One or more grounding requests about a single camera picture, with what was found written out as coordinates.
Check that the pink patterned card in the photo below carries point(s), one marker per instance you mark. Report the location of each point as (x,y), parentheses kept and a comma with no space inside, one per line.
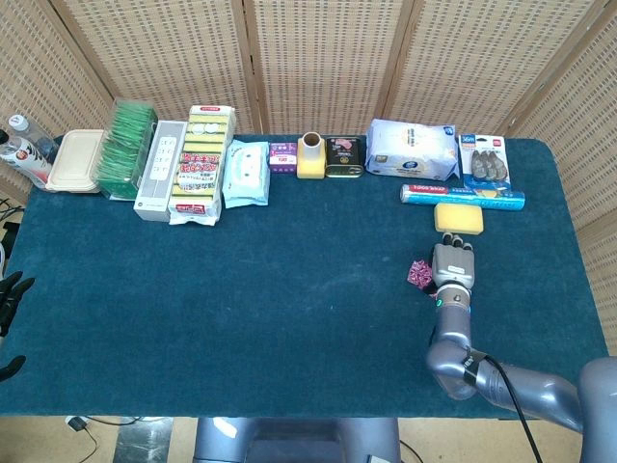
(419,274)

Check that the white paper roll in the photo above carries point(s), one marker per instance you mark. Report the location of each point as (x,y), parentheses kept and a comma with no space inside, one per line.
(311,149)

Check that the small purple box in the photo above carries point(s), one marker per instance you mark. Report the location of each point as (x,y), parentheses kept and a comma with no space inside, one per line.
(283,159)

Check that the white blue tissue pack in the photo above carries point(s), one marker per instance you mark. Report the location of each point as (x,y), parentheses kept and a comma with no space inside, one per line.
(410,149)

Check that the beige lidded food container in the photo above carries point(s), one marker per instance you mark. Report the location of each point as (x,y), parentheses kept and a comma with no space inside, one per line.
(72,159)

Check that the clear box green tea bags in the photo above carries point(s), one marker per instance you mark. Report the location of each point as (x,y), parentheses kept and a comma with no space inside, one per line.
(123,154)

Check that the grey metal table base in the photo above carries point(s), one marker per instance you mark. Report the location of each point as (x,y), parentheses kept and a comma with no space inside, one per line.
(144,441)

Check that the woven wicker folding screen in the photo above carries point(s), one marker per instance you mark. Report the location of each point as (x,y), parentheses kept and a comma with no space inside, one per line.
(313,58)

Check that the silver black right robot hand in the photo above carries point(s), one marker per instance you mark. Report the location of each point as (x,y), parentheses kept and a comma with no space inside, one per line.
(453,265)

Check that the light blue wet wipes pack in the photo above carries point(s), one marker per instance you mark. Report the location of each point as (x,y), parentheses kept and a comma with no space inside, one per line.
(246,173)

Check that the black power adapter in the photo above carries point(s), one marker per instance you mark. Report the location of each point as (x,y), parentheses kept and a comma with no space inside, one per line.
(77,424)

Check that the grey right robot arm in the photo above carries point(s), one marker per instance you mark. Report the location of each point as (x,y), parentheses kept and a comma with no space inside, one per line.
(450,328)

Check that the white bottle red label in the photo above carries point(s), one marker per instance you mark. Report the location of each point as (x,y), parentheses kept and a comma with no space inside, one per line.
(24,159)

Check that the teal table cloth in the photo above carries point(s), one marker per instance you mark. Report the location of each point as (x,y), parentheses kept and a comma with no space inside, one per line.
(241,289)

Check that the yellow green scouring sponge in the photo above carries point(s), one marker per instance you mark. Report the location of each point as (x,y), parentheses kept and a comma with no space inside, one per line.
(458,219)

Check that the clear bottle white cap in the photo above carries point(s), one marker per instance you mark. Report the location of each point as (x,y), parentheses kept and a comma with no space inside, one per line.
(29,132)

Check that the white power strip box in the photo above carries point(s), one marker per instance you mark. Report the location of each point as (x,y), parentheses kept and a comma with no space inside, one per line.
(159,169)

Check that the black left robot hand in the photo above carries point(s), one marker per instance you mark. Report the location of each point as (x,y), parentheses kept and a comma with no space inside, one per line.
(12,289)

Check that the yellow red snack package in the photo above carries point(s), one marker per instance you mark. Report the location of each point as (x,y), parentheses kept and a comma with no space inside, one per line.
(200,169)

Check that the dark gold luncheon meat can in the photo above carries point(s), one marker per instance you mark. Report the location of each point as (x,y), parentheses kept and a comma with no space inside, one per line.
(343,154)

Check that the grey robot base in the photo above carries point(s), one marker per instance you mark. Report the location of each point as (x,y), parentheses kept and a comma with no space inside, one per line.
(289,439)

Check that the yellow notched sponge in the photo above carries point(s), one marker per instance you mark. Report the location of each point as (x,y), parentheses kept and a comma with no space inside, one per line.
(311,171)

